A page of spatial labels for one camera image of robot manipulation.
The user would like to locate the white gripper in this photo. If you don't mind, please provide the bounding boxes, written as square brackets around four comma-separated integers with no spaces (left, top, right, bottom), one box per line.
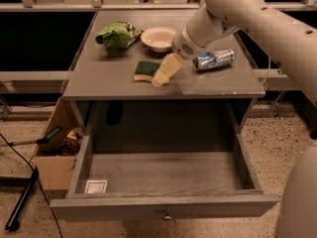
[152,26,199,87]

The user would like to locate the green and yellow sponge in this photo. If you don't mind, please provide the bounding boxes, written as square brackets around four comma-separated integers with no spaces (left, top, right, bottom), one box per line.
[134,61,159,82]

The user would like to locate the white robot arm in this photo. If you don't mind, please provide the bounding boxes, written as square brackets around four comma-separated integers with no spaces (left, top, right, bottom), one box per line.
[153,0,317,238]

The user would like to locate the open grey top drawer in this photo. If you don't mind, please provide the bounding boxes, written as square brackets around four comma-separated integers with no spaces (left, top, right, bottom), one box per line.
[51,135,279,221]

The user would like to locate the white sticker in drawer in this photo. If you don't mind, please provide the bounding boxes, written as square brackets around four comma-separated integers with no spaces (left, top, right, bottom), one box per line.
[85,179,107,194]

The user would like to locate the metal drawer knob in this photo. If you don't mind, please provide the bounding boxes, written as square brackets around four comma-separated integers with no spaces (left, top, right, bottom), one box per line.
[162,209,172,221]

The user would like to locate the blue silver soda can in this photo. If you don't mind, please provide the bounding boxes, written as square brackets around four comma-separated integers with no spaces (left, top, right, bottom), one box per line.
[192,49,235,71]

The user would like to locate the grey wooden cabinet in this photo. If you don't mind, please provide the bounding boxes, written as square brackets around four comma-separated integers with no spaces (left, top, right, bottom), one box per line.
[63,10,264,154]

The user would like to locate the crumpled green chip bag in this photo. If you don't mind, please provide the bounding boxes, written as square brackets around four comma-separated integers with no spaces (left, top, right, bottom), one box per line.
[95,22,143,49]

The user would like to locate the crumpled items in box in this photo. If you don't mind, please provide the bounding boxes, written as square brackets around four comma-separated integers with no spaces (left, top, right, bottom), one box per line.
[59,127,83,156]

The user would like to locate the cardboard box on floor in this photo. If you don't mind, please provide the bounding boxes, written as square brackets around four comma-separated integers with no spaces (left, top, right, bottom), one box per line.
[34,98,82,190]

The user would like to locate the black bar on floor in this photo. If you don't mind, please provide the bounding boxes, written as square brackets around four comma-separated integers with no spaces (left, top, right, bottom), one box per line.
[5,169,39,232]

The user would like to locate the black handled grabber tool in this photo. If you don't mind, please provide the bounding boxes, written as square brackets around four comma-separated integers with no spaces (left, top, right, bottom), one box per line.
[0,126,62,147]

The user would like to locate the metal railing frame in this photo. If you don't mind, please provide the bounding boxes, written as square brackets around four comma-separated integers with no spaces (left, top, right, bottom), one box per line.
[0,0,317,94]

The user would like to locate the black floor cable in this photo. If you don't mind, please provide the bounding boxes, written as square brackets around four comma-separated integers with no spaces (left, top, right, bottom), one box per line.
[0,133,63,238]

